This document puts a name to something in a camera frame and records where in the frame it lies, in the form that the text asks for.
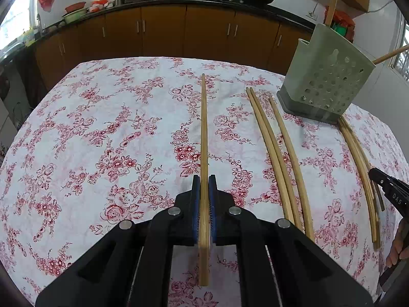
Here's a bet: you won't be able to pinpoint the steel sink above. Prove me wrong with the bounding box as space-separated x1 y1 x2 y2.
0 43 27 66

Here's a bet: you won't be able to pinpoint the green basin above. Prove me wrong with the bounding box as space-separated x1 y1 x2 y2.
62 8 89 25

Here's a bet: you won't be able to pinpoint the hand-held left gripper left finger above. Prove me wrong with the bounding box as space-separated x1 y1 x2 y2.
35 176 201 307

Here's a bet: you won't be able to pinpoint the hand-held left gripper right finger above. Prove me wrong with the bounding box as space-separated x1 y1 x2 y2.
209 175 374 307

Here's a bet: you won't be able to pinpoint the brown lower kitchen cabinets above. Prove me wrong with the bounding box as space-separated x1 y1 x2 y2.
33 4 315 87

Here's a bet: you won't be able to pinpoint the red and white plastic bag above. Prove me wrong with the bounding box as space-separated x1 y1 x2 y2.
89 0 114 13

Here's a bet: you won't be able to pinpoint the red floral tablecloth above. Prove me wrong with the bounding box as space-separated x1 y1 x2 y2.
0 57 409 307

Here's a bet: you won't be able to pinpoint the red and green packages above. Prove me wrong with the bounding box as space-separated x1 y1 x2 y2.
326 10 356 43

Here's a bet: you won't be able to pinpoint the green perforated chopstick holder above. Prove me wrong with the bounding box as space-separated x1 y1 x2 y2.
276 23 377 125

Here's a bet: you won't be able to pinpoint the person's right hand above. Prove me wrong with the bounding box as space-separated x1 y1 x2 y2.
385 217 409 269

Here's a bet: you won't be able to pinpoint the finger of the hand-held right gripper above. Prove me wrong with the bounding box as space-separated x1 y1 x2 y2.
368 168 393 190

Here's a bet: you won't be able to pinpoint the black kitchen countertop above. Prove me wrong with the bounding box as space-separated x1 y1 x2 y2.
0 0 324 59

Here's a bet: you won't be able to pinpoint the kitchen window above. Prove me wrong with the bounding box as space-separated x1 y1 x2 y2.
388 15 409 81
0 0 36 50

